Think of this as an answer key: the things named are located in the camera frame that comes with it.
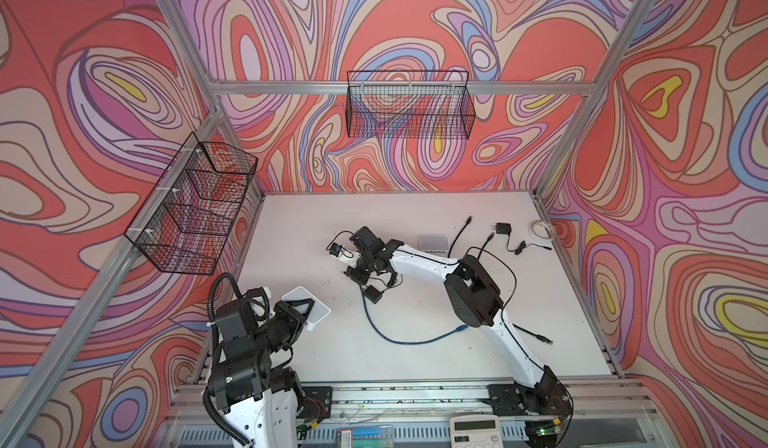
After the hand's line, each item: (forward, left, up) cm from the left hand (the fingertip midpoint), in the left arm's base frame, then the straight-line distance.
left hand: (315, 301), depth 69 cm
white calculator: (-24, -37, -18) cm, 48 cm away
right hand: (+19, -6, -21) cm, 28 cm away
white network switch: (-2, -1, -1) cm, 2 cm away
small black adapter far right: (+37, -60, -19) cm, 73 cm away
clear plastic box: (-25, -12, -21) cm, 34 cm away
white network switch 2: (+31, -34, -20) cm, 50 cm away
